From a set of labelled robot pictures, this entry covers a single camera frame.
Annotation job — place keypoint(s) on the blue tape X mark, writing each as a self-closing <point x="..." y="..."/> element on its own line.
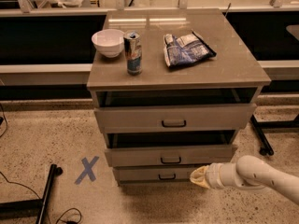
<point x="87" y="170"/>

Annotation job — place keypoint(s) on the black stand leg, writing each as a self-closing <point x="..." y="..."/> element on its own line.
<point x="32" y="208"/>
<point x="258" y="126"/>

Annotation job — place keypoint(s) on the white bowl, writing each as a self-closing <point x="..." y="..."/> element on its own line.
<point x="109" y="42"/>

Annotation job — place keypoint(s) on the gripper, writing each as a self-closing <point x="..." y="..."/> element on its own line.
<point x="213" y="175"/>

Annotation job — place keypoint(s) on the black stand leg left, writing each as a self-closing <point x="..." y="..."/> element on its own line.
<point x="32" y="208"/>

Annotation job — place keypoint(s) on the black stand leg right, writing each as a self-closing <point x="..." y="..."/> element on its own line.
<point x="258" y="126"/>

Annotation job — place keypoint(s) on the blue chip bag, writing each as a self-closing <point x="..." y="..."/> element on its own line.
<point x="186" y="50"/>

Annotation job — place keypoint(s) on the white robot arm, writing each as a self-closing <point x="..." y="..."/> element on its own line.
<point x="248" y="172"/>

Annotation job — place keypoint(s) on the blue silver energy drink can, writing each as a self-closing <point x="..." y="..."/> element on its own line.
<point x="133" y="52"/>

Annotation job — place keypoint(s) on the drawer with handle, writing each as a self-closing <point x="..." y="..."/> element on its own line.
<point x="153" y="174"/>
<point x="173" y="118"/>
<point x="174" y="148"/>

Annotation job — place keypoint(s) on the grey drawer cabinet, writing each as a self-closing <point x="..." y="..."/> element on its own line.
<point x="232" y="77"/>

